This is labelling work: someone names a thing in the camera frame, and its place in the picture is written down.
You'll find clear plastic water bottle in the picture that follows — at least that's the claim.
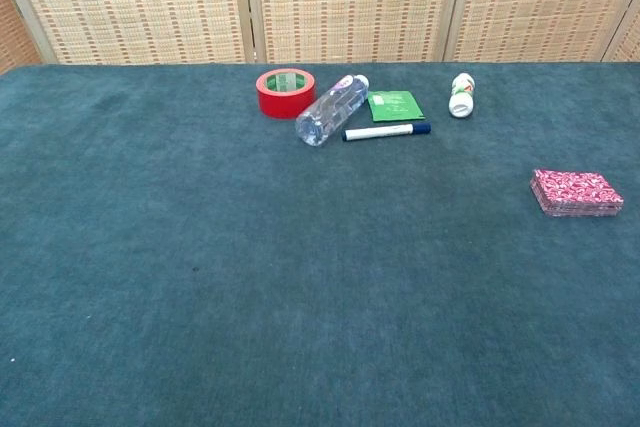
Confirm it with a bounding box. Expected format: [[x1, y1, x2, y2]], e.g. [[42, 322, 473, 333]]
[[294, 73, 371, 148]]

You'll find white marker with blue cap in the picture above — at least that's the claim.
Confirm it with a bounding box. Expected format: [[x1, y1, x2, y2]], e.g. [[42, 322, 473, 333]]
[[342, 121, 433, 143]]

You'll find red tape roll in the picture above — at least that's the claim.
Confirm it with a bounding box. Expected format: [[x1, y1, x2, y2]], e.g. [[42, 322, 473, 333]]
[[255, 67, 317, 121]]

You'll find teal felt table cloth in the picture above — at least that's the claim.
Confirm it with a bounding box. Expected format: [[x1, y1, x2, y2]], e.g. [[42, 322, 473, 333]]
[[0, 61, 640, 427]]

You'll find green foil packet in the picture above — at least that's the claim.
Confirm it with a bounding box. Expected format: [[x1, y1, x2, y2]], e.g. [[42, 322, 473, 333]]
[[367, 89, 426, 123]]

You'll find small white drink bottle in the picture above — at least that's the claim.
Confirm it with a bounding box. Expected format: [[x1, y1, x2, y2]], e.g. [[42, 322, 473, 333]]
[[448, 72, 477, 119]]

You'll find woven bamboo screen panel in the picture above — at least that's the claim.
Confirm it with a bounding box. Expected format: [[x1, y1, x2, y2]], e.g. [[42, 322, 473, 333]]
[[442, 0, 640, 64], [0, 0, 42, 75], [602, 6, 640, 64], [0, 0, 257, 66], [243, 0, 467, 65]]

